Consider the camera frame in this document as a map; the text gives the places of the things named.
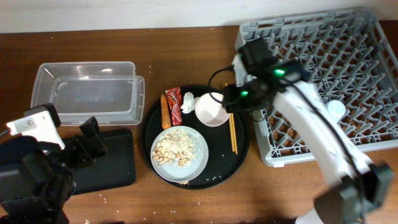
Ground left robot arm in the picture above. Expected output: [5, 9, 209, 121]
[1, 136, 96, 223]

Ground crumpled white tissue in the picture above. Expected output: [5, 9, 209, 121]
[181, 92, 199, 114]

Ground clear plastic bin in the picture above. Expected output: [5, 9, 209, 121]
[30, 62, 145, 126]

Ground grey plate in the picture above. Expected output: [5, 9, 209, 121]
[150, 126, 209, 183]

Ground red snack wrapper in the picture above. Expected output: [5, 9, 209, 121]
[165, 87, 182, 126]

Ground light blue cup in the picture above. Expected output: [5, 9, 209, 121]
[326, 100, 346, 122]

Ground round black tray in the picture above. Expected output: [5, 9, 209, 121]
[141, 98, 250, 190]

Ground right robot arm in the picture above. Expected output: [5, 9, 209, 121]
[193, 38, 394, 223]

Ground grey dishwasher rack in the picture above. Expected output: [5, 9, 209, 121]
[235, 8, 397, 152]

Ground orange carrot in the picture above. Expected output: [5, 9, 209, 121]
[160, 94, 172, 129]

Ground rice and food scraps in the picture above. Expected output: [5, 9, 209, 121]
[151, 129, 196, 167]

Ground rectangular black tray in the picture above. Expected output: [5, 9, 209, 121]
[72, 129, 136, 195]

